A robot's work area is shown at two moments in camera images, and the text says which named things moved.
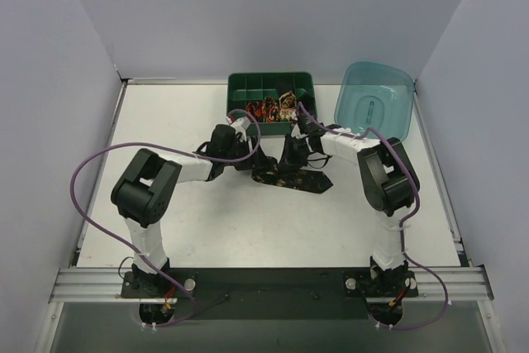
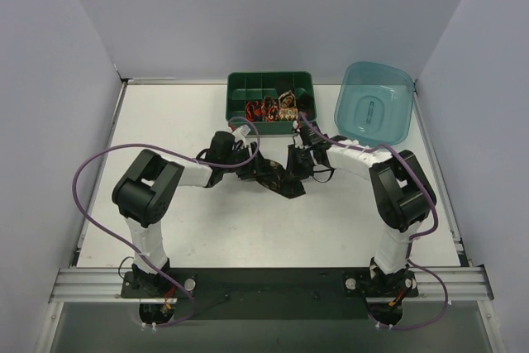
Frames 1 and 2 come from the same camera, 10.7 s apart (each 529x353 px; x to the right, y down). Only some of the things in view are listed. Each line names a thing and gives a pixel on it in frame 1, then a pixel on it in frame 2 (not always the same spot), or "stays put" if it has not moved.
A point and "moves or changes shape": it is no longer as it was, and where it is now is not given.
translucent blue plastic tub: (373, 95) stays put
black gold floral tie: (306, 180) moves or changes shape
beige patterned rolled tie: (288, 106) stays put
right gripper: (293, 154) to (298, 158)
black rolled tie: (310, 103) stays put
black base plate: (272, 293) stays put
